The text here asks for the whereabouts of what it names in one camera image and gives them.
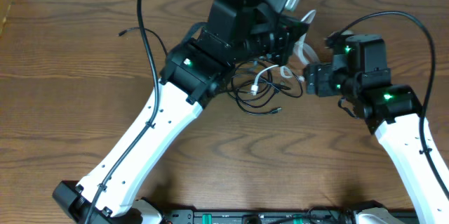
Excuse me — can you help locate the white USB cable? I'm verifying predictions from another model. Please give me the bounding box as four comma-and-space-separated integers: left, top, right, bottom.
250, 8, 321, 96

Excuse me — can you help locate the black USB cable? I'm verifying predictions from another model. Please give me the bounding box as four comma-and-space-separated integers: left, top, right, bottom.
226, 60, 304, 117
118, 26, 292, 109

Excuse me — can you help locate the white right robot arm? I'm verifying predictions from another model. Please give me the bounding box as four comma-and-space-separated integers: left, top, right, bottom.
304, 34, 448, 223

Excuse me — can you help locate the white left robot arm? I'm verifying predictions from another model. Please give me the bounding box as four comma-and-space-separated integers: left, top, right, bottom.
53, 0, 308, 223

